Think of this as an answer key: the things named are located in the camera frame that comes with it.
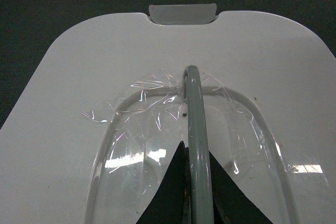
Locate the grey lid handle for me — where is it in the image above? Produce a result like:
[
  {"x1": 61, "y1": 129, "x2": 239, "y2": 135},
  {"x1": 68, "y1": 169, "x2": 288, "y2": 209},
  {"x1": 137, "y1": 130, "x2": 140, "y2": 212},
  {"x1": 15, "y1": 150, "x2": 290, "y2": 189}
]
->
[{"x1": 183, "y1": 65, "x2": 214, "y2": 223}]

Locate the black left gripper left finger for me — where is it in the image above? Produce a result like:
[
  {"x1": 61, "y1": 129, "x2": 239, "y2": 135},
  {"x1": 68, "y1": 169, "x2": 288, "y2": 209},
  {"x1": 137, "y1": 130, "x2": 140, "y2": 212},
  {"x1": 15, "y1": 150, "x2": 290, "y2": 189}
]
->
[{"x1": 137, "y1": 142, "x2": 191, "y2": 223}]

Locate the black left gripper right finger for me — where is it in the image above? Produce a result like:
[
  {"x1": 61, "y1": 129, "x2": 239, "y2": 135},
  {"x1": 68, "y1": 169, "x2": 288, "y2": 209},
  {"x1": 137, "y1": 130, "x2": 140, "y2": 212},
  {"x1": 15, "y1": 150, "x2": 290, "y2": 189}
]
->
[{"x1": 209, "y1": 154, "x2": 271, "y2": 223}]

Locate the translucent rear latch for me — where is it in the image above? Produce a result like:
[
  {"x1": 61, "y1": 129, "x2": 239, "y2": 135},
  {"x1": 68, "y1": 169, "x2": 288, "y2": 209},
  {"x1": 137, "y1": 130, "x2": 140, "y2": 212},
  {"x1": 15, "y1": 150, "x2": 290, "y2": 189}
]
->
[{"x1": 149, "y1": 3, "x2": 217, "y2": 25}]

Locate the white box lid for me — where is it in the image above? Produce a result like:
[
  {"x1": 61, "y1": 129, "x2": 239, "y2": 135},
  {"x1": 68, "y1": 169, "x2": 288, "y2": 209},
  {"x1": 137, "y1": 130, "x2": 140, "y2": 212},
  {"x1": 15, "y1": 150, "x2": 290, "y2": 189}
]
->
[{"x1": 1, "y1": 11, "x2": 335, "y2": 223}]

